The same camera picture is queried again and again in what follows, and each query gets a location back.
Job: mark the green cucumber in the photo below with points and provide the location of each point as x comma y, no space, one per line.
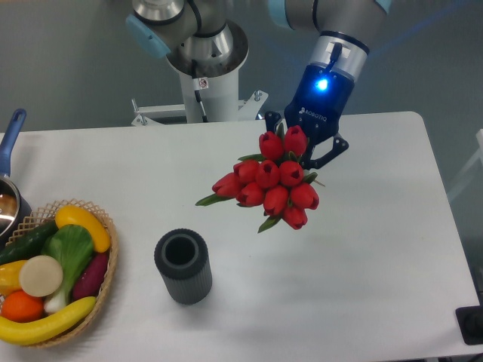
28,245

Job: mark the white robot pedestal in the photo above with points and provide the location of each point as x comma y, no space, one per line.
204,100

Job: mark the woven wicker basket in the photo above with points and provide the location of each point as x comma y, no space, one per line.
47,213

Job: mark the yellow bell pepper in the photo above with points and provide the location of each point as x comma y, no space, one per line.
10,277

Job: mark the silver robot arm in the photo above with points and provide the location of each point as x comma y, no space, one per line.
207,50

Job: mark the red tulip bouquet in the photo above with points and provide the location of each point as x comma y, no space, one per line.
274,179

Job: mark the purple sweet potato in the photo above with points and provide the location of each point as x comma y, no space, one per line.
92,277

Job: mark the blue handled saucepan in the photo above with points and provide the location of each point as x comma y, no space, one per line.
14,208

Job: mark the beige round disc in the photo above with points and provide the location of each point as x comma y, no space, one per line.
40,276

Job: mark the green bok choy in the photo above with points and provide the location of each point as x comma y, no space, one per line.
72,246

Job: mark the yellow banana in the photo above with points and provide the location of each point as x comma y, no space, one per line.
42,330

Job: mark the black device at table edge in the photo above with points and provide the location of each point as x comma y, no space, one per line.
470,323

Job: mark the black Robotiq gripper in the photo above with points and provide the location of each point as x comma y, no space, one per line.
316,107

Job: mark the dark grey ribbed vase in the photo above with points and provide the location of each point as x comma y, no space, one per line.
182,259

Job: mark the orange fruit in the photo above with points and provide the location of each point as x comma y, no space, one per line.
22,308

